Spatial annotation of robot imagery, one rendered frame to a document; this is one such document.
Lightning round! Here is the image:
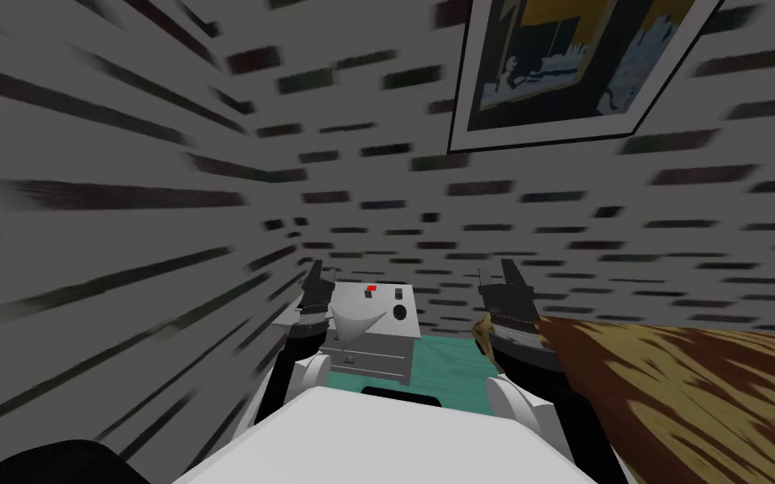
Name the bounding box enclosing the brown wooden table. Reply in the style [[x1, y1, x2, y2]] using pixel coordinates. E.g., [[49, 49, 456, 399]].
[[471, 314, 775, 484]]

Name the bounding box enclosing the white drawer cabinet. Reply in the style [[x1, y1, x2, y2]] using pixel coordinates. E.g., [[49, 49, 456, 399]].
[[272, 281, 424, 388]]

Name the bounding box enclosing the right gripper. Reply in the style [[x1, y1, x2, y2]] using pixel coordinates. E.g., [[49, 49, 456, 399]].
[[475, 258, 540, 334]]

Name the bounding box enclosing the framed wall picture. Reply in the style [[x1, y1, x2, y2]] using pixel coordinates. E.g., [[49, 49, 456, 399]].
[[446, 0, 726, 155]]

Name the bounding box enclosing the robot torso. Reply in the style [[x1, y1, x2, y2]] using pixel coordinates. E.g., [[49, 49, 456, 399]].
[[171, 386, 605, 484]]

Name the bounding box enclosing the white cone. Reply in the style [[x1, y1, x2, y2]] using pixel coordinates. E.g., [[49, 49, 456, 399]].
[[330, 305, 389, 351]]

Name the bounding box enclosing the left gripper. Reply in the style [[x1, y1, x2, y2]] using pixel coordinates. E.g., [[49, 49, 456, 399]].
[[296, 259, 339, 327]]

